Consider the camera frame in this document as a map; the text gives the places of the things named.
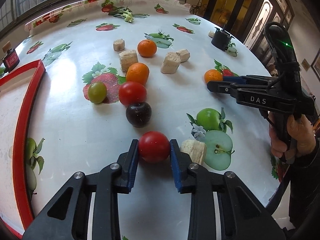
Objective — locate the right hand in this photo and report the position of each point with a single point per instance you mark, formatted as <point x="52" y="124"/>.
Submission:
<point x="300" y="130"/>

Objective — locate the small beige block by container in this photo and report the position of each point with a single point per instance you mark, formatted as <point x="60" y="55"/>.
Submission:
<point x="211" y="34"/>

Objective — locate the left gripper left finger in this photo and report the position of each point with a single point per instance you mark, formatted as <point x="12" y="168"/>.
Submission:
<point x="66" y="215"/>

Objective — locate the fruit print tablecloth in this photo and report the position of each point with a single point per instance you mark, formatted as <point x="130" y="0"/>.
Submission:
<point x="77" y="135"/>

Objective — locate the beige block tall striped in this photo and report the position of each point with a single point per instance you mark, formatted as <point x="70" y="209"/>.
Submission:
<point x="127" y="58"/>

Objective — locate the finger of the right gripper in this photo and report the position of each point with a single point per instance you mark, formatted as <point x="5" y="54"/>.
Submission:
<point x="249" y="79"/>
<point x="223" y="87"/>

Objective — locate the green leafy vegetable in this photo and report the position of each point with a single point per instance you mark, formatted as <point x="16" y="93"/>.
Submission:
<point x="126" y="14"/>

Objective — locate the small beige block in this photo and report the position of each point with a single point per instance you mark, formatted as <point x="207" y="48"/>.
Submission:
<point x="119" y="45"/>
<point x="211" y="34"/>

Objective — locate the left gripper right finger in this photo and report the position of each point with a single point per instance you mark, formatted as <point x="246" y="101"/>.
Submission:
<point x="242" y="216"/>

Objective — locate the red rimmed white tray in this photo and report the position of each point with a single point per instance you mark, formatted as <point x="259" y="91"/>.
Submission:
<point x="18" y="93"/>

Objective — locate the green grape tomato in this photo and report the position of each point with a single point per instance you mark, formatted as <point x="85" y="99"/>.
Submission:
<point x="97" y="92"/>

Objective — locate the red tomato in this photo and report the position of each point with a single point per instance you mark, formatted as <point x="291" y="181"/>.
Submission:
<point x="131" y="92"/>
<point x="154" y="147"/>

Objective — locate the dark plum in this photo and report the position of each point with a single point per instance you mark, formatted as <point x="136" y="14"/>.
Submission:
<point x="139" y="114"/>

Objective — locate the orange mandarin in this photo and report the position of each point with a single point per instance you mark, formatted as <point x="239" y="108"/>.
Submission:
<point x="212" y="75"/>
<point x="138" y="72"/>
<point x="147" y="48"/>

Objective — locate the black round container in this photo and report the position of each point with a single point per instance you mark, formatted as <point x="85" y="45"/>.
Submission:
<point x="221" y="39"/>

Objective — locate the black jar red label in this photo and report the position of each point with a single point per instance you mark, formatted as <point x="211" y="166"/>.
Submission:
<point x="11" y="60"/>

